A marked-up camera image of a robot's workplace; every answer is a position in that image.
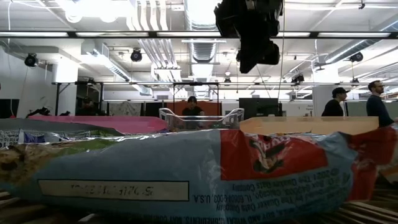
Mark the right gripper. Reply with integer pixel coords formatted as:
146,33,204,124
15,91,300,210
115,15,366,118
213,0,284,75

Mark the red logo Chewy granola bar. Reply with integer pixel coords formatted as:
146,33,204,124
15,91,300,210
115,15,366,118
0,124,398,223

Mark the dark purple silver granola bar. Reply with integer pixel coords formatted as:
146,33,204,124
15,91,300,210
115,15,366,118
0,117,125,149

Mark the black computer monitor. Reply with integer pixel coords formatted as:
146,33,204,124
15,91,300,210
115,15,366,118
238,97,283,121

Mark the clear plastic bin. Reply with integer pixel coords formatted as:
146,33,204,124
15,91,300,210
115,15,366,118
158,107,246,131

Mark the person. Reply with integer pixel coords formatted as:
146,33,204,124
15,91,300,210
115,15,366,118
321,86,351,118
366,80,396,128
76,96,101,116
181,95,205,130

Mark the orange plastic tray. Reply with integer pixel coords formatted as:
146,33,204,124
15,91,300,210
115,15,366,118
239,116,379,136

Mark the orange partition panel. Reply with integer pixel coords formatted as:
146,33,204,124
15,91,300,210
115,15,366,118
166,100,223,116

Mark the grey fabric partition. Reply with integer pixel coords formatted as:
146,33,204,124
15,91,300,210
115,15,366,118
108,101,142,116

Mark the pink plastic tray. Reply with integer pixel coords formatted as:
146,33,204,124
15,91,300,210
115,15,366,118
27,114,169,135

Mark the black overhead light bar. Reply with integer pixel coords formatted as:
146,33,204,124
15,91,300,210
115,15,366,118
0,30,398,40

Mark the round woven wicker basket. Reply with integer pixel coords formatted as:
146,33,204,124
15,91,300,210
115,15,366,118
0,174,398,224

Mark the silver ceiling air duct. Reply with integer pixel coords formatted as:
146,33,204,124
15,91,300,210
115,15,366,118
183,0,228,97

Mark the black wall panel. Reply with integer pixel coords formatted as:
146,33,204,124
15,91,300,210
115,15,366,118
0,98,20,119

